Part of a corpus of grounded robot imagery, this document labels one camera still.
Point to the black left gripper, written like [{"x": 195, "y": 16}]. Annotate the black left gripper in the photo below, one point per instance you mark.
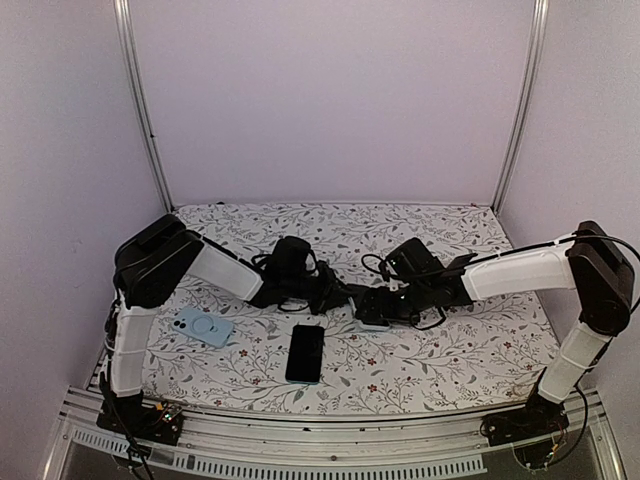
[{"x": 332, "y": 292}]

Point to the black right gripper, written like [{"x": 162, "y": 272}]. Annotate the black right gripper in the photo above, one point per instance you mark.
[{"x": 376, "y": 306}]

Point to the phone with dark screen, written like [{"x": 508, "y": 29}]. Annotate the phone with dark screen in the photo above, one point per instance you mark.
[{"x": 376, "y": 325}]

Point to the bare phone dark screen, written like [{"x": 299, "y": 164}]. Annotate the bare phone dark screen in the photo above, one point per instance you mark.
[{"x": 304, "y": 362}]

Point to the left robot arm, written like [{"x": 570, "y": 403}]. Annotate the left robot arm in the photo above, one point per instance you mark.
[{"x": 150, "y": 265}]

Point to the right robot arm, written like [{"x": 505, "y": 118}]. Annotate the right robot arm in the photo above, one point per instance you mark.
[{"x": 595, "y": 270}]

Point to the light blue cased phone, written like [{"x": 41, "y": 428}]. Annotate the light blue cased phone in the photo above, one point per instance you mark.
[{"x": 202, "y": 326}]

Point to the floral table mat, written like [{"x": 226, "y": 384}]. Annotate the floral table mat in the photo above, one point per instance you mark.
[{"x": 475, "y": 356}]

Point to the aluminium front rail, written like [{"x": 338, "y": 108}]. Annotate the aluminium front rail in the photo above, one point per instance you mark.
[{"x": 225, "y": 444}]

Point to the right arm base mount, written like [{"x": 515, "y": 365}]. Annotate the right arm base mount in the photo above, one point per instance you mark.
[{"x": 536, "y": 432}]

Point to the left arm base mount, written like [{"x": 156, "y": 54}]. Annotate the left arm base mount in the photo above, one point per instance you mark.
[{"x": 131, "y": 417}]

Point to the aluminium right corner post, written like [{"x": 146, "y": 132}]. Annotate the aluminium right corner post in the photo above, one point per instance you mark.
[{"x": 532, "y": 65}]

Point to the aluminium corner post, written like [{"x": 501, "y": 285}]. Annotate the aluminium corner post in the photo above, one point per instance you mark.
[
  {"x": 124, "y": 26},
  {"x": 532, "y": 65}
]

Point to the aluminium left corner post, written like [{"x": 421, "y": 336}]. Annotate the aluminium left corner post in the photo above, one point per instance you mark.
[{"x": 124, "y": 26}]

